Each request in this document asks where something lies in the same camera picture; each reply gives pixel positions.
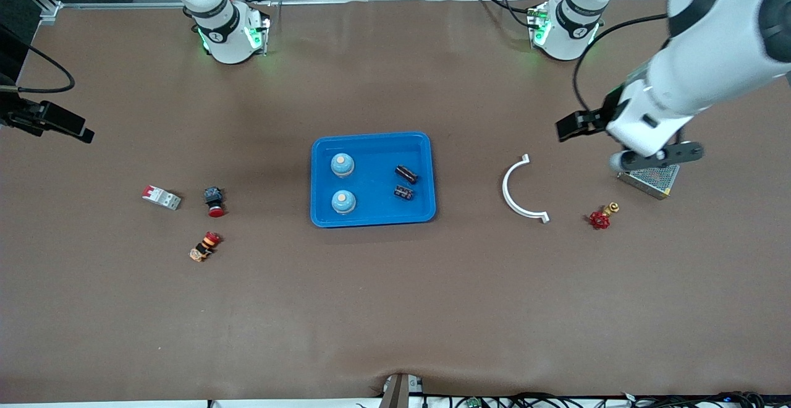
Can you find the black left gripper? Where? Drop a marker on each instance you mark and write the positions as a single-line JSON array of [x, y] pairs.
[[598, 117]]

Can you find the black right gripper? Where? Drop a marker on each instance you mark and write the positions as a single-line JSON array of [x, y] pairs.
[[17, 113]]

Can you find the long dark brown capacitor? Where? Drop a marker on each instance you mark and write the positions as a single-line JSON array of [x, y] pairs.
[[406, 174]]

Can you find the small black relay block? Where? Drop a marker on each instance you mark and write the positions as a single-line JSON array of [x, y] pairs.
[[403, 193]]

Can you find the blue round bell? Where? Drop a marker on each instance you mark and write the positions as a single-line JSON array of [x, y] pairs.
[[343, 202], [342, 165]]

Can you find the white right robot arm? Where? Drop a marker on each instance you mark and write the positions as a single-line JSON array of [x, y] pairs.
[[225, 43]]

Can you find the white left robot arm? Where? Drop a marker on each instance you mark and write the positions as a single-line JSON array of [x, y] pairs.
[[704, 62]]

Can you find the metal mesh power supply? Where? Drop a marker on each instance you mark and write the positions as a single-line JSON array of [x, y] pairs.
[[652, 180]]

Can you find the red valve with brass fitting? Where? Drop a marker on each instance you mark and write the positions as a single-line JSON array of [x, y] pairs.
[[599, 219]]

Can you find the white red circuit breaker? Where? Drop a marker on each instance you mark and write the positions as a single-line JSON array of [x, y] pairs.
[[162, 198]]

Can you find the black red emergency stop button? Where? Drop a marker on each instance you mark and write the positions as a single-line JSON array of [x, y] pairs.
[[214, 201]]

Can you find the blue plastic tray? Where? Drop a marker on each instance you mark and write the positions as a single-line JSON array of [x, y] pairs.
[[371, 207]]

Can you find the brown table mat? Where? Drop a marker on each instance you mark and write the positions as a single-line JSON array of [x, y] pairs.
[[395, 309]]

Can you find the white curved plastic bracket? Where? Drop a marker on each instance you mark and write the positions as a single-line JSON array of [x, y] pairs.
[[505, 188]]

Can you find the metal clamp bracket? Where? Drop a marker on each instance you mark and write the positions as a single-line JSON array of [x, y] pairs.
[[398, 390]]

